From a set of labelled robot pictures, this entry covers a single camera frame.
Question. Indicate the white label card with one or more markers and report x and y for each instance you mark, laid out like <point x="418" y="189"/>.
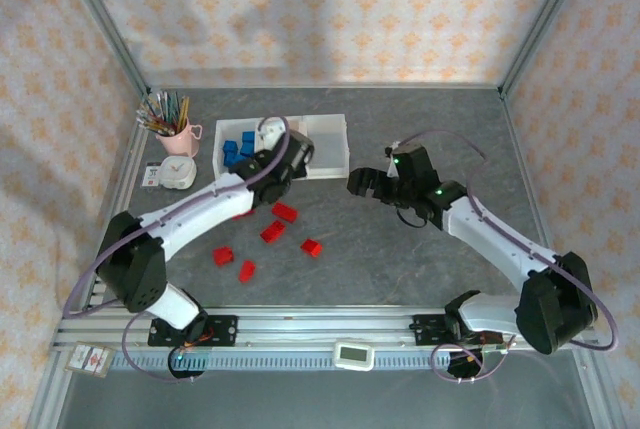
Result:
<point x="151" y="177"/>

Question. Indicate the black round connector housing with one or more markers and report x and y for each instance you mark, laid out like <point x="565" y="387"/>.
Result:
<point x="460" y="368"/>
<point x="186" y="366"/>

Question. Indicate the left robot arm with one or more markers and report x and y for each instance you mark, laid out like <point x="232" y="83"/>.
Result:
<point x="200" y="209"/>

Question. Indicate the red lego brick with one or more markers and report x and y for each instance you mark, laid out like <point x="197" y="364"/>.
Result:
<point x="312" y="248"/>
<point x="272" y="232"/>
<point x="285" y="212"/>
<point x="223" y="255"/>
<point x="244" y="214"/>
<point x="246" y="271"/>

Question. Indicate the blue lego brick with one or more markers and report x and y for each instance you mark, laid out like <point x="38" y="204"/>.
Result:
<point x="229" y="147"/>
<point x="247" y="138"/>
<point x="231" y="160"/>
<point x="247" y="150"/>

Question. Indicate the pink cup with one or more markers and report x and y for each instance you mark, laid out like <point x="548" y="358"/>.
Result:
<point x="177" y="144"/>

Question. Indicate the white digital timer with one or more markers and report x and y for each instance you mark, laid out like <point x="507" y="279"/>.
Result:
<point x="354" y="355"/>

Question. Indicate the small white clock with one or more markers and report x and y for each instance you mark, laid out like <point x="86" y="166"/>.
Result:
<point x="176" y="172"/>

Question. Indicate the coloured pencil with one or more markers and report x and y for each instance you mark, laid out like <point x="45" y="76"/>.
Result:
<point x="174" y="109"/>
<point x="157" y="115"/>
<point x="164" y="108"/>
<point x="183" y="111"/>
<point x="150" y="122"/>

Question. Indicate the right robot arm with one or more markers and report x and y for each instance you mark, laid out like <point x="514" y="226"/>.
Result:
<point x="480" y="234"/>

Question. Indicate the brown patterned card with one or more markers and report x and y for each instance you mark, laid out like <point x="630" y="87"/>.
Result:
<point x="89" y="360"/>

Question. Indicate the white translucent plastic bin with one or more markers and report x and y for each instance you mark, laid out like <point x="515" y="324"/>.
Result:
<point x="327" y="149"/>
<point x="218" y="169"/>
<point x="298" y="124"/>

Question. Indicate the short aluminium frame rail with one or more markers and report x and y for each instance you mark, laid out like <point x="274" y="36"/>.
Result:
<point x="47" y="394"/>
<point x="595" y="389"/>

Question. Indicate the wide aluminium base rail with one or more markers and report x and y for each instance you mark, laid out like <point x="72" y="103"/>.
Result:
<point x="310" y="329"/>

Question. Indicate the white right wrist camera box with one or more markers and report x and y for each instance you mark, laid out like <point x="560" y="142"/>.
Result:
<point x="392" y="150"/>

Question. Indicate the green circuit board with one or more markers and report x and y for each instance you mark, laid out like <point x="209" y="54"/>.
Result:
<point x="495" y="347"/>

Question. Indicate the aluminium frame post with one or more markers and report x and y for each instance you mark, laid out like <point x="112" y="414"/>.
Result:
<point x="107" y="24"/>
<point x="542" y="24"/>

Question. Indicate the thin aluminium table rail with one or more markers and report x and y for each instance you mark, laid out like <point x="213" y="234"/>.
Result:
<point x="325" y="86"/>

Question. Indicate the aluminium table side rail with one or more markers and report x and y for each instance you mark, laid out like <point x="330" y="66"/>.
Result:
<point x="520" y="149"/>
<point x="124" y="174"/>

